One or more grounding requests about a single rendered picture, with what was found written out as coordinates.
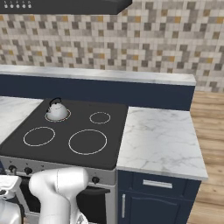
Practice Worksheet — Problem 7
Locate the navy raised counter marble top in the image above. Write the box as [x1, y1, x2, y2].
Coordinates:
[0, 64, 197, 112]

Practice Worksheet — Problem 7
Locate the navy drawer front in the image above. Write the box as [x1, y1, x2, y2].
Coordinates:
[131, 173, 188, 200]

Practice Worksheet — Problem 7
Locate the black hob stove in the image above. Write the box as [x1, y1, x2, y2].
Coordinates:
[0, 98, 130, 224]

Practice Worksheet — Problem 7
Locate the black range hood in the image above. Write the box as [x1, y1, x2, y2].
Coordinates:
[0, 0, 133, 16]

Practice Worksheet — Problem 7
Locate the navy cupboard door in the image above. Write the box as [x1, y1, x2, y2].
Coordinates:
[118, 190, 187, 224]

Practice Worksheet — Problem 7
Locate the silver drawer handle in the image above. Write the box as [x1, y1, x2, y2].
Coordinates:
[142, 178, 173, 190]

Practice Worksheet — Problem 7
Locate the white kettle with black handle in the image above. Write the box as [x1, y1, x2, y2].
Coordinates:
[45, 97, 71, 122]

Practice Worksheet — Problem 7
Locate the silver cupboard door handle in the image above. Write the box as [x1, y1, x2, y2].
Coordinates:
[121, 193, 127, 220]

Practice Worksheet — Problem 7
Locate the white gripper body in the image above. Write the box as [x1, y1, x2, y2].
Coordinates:
[0, 174, 23, 200]

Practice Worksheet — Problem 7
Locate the black oven door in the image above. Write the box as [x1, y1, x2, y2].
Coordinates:
[17, 178, 117, 224]

